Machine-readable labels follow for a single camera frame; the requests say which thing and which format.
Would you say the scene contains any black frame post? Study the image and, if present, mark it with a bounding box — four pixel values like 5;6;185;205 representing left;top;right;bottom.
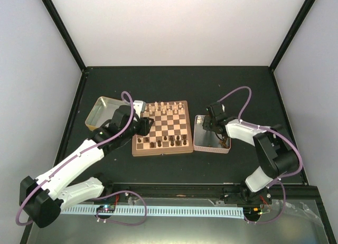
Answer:
41;0;86;71
269;0;316;72

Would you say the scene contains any wooden chess board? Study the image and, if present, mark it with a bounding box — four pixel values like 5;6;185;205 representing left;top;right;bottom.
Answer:
132;100;193;157

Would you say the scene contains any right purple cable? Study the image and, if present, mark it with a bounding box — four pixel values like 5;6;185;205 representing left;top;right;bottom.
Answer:
219;86;303;180

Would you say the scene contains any right black frame post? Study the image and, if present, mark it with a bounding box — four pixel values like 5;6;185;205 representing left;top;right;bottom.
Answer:
269;0;316;72

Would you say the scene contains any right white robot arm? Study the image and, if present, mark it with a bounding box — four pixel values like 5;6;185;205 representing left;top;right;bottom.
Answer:
202;102;303;203

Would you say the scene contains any left circuit board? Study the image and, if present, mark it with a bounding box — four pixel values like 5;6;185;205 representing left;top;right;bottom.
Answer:
96;205;115;213

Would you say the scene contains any white slotted cable duct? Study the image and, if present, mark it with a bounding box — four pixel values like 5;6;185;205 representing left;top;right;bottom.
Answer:
62;204;245;219

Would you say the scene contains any dark chess pieces pile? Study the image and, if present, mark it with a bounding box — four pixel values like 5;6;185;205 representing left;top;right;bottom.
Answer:
219;138;231;150

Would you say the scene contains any right circuit board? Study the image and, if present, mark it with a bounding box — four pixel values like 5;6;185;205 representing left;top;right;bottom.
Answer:
243;207;271;216

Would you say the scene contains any gold metal tin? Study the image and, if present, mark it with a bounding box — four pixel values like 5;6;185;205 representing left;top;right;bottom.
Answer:
85;96;131;134

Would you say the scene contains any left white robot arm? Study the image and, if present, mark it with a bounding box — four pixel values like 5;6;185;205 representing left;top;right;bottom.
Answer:
16;101;154;228

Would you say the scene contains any pink metal tin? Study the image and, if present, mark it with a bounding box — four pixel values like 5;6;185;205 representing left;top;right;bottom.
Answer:
193;115;230;154

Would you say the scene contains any left black frame post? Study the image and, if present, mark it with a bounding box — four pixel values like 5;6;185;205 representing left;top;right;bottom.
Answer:
41;0;86;71

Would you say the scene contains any circuit board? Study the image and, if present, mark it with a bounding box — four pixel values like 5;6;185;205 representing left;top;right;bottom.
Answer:
96;205;115;213
243;207;271;216

